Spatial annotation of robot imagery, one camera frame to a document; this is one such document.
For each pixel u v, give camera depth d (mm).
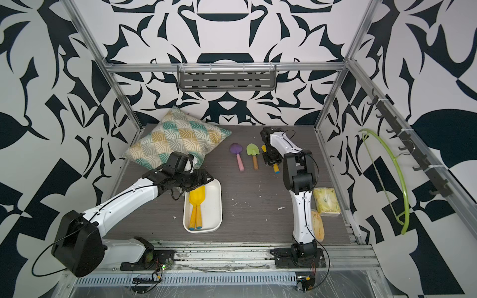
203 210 873
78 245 401
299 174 600
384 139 682
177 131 939
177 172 655
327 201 860
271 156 891
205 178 745
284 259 742
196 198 892
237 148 1085
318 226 797
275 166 978
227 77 941
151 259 687
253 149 1081
